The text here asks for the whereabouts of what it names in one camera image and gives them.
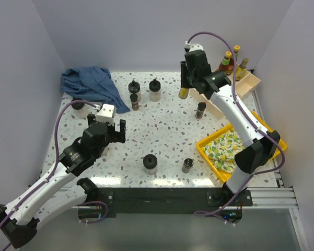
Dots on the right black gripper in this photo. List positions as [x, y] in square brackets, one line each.
[185, 83]

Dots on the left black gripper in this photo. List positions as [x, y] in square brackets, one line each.
[116, 136]

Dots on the yellow cap sauce bottle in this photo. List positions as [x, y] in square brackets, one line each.
[225, 64]

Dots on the yellow oil bottle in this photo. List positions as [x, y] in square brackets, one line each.
[241, 69]
[183, 93]

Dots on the red cap sauce bottle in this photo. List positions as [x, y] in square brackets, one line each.
[236, 50]

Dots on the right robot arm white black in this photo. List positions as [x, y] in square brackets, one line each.
[259, 143]

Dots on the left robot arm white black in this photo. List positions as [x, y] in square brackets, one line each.
[21, 218]

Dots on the far left glass jar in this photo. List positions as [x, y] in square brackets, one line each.
[80, 109]

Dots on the dark spice shaker near tray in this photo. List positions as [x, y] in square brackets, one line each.
[200, 110]

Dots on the back right glass jar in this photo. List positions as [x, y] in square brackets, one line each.
[155, 90]

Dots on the black cap spice shaker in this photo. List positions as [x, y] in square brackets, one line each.
[134, 102]

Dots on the blue checkered shirt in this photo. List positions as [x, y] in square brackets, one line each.
[93, 83]

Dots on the taped lid glass jar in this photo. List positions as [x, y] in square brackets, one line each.
[134, 87]

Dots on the front centre glass jar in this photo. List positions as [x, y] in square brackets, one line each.
[150, 164]

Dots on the beige divided wooden tray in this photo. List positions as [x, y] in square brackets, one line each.
[244, 87]

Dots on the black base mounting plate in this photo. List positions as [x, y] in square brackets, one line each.
[112, 201]

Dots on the lemon print cloth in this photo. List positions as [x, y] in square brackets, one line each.
[222, 150]

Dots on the small front spice jar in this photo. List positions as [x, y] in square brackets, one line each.
[187, 165]

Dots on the yellow plastic tray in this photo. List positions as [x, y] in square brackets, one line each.
[221, 175]

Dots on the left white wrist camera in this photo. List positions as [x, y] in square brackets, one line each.
[106, 114]

